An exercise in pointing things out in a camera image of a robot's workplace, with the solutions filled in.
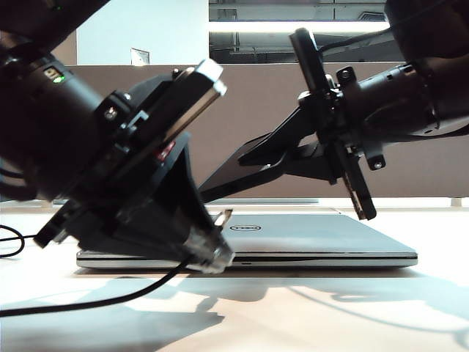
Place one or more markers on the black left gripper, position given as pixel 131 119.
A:
pixel 121 146

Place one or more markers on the silver Dell laptop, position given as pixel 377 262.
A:
pixel 311 238

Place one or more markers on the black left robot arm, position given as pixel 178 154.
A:
pixel 55 110

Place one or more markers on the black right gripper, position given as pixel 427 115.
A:
pixel 340 128

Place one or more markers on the beige round column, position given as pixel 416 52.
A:
pixel 69 51

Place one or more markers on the metal wall plate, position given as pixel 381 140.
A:
pixel 140 57

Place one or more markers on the brown desk divider panel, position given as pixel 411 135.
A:
pixel 256 110

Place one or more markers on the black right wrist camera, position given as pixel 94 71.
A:
pixel 306 58

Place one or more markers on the light grey bar under divider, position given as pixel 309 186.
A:
pixel 275 201

